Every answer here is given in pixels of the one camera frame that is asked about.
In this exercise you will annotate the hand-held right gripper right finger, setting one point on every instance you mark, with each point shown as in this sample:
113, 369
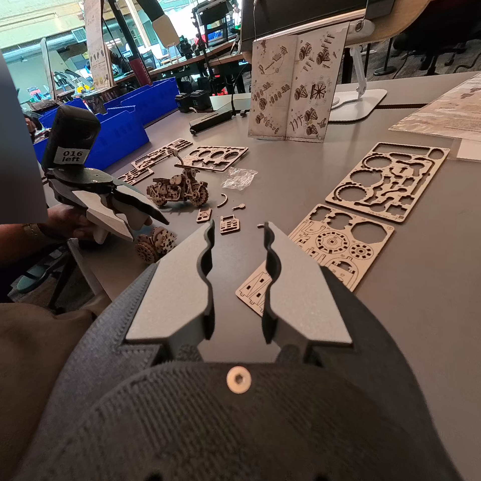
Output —
308, 300

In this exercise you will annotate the paper in clear sleeve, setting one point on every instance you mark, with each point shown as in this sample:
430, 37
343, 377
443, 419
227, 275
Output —
439, 109

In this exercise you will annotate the long emptied wooden puzzle sheet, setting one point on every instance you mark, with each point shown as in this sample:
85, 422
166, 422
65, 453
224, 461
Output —
165, 152

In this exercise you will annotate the emptied wooden sheet oval holes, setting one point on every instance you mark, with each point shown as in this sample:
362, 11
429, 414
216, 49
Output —
240, 151

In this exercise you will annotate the background work table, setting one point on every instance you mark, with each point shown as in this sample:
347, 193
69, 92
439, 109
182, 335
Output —
188, 65

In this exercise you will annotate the wooden motorcycle model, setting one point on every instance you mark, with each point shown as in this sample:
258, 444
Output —
176, 186

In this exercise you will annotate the clear plastic bag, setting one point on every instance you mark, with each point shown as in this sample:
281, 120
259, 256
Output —
238, 177

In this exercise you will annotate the printed instruction booklet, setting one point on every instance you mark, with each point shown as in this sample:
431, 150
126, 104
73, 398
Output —
293, 86

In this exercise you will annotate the wooden grille piece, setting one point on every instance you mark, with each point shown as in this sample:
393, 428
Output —
230, 224

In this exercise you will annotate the large emptied wooden puzzle sheet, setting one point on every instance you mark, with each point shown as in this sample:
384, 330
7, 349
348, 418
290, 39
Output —
430, 176

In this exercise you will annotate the curved wooden piece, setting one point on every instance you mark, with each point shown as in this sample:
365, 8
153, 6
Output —
224, 200

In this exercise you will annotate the black battery pack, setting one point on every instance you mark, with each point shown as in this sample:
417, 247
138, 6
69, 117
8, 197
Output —
198, 99
183, 102

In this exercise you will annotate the black office chair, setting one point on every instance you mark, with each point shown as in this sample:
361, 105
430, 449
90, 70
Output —
432, 41

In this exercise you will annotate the large blue plastic bin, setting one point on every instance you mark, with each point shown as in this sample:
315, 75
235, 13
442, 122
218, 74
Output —
120, 139

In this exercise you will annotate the wooden puzzle sheet with parts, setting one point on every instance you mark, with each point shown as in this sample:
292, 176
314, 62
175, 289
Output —
330, 244

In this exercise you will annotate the grey desk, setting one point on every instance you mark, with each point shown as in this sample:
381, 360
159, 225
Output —
413, 300

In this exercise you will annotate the wooden gear assembly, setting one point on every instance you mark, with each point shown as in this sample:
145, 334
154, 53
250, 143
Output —
150, 246

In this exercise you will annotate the dark puzzle box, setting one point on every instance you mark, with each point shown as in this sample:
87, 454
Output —
94, 100

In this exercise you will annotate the long black device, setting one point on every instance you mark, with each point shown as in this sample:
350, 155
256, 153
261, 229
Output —
210, 121

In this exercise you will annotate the white paper sheet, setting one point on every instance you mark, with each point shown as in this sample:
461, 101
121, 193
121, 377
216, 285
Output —
469, 150

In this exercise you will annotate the computer monitor with white stand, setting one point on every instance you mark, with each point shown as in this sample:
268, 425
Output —
360, 101

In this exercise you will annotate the small rectangular wooden piece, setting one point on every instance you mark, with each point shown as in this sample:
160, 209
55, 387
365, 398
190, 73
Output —
204, 215

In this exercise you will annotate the tall printed cardboard sheet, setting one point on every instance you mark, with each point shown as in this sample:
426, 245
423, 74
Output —
98, 45

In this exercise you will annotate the person's left hand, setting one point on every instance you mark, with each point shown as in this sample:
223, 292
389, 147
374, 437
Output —
67, 221

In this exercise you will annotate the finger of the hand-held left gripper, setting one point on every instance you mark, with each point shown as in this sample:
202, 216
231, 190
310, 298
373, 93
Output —
137, 218
105, 216

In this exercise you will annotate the person's left forearm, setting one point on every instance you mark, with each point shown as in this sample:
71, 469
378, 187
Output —
11, 232

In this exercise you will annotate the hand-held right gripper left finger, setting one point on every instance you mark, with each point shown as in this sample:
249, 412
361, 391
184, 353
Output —
169, 300

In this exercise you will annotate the person's leg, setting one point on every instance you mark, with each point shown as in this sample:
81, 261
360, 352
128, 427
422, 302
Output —
37, 357

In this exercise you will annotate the small emptied wooden puzzle sheet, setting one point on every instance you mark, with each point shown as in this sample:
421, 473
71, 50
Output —
137, 176

